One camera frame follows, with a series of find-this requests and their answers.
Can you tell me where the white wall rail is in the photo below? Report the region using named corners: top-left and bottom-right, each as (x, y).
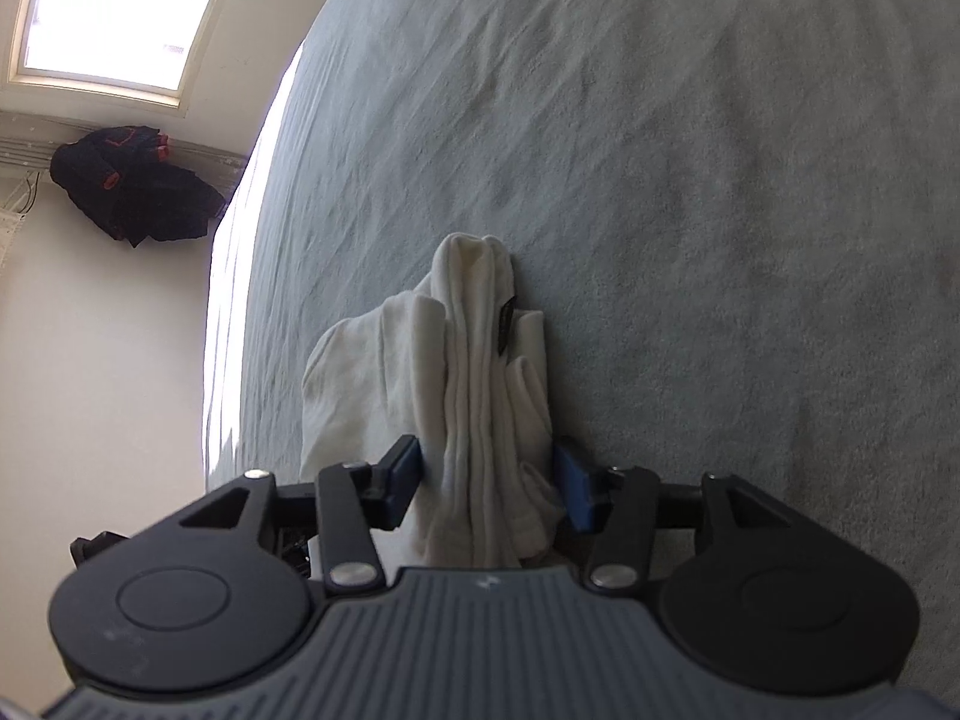
top-left (0, 111), bottom-right (248, 175)

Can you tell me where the window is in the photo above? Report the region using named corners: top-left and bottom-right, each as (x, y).
top-left (7, 0), bottom-right (245, 117)

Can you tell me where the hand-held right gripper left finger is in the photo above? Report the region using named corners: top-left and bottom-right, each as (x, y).
top-left (180, 435), bottom-right (421, 593)

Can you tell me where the dark hanging jacket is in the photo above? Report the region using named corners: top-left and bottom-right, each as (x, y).
top-left (49, 125), bottom-right (227, 248)

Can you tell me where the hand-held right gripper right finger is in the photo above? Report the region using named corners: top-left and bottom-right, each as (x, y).
top-left (553, 441), bottom-right (792, 593)

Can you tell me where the grey bed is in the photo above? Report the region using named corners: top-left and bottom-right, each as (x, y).
top-left (202, 0), bottom-right (960, 691)

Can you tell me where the white printed sweatshirt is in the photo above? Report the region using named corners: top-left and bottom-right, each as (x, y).
top-left (300, 232), bottom-right (567, 571)

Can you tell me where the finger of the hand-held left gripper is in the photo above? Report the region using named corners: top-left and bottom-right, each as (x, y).
top-left (70, 531), bottom-right (136, 565)

